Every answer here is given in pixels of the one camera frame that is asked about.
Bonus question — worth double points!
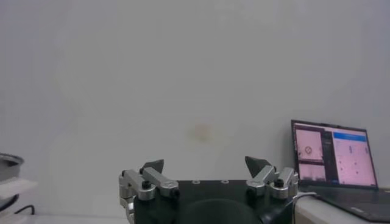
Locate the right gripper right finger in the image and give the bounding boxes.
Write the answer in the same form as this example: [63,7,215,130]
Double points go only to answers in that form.
[244,155,299,200]

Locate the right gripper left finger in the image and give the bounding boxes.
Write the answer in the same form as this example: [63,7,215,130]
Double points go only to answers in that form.
[118,158,180,224]

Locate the stainless steel steamer basket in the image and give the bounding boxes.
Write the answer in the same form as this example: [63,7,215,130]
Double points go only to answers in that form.
[0,153,25,182]

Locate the white side desk with laptop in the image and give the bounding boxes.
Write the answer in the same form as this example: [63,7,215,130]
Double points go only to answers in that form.
[294,191,390,224]

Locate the grey open laptop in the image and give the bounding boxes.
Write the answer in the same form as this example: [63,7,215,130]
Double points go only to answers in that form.
[291,119,390,223]

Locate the flat white cable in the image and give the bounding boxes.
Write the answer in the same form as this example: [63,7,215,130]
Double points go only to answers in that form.
[295,191,318,200]

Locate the black cooker power cord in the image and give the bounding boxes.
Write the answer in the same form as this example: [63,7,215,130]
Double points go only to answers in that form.
[13,205,36,215]

